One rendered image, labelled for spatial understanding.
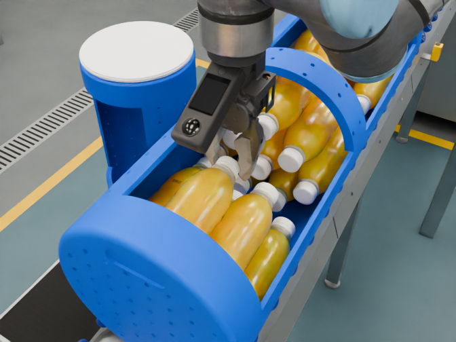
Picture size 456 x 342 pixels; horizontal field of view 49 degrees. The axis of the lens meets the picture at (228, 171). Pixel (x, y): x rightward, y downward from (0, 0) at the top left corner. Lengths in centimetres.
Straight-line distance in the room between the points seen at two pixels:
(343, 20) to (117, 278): 40
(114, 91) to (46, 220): 123
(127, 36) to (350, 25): 93
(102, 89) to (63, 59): 217
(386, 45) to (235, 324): 35
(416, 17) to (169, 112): 76
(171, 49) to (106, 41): 17
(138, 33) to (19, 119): 168
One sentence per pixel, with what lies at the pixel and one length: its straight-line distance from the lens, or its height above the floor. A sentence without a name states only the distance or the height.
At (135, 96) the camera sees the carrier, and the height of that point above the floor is 99.
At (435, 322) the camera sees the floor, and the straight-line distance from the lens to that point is 207.
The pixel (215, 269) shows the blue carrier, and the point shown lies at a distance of 58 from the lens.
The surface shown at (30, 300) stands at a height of 15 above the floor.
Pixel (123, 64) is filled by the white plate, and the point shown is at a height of 104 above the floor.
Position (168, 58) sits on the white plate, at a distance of 124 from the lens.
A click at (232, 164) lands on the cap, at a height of 118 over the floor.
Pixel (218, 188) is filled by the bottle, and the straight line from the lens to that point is 68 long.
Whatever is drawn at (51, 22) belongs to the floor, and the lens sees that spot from 384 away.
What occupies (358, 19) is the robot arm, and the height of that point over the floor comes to 146.
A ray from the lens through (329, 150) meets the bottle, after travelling 91.
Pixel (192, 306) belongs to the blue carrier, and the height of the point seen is 117.
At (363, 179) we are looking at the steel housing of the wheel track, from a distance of 120.
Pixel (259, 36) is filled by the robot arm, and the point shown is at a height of 139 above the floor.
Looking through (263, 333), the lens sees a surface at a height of 92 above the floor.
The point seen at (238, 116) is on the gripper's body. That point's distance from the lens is 66.
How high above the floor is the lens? 168
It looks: 44 degrees down
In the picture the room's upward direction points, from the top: straight up
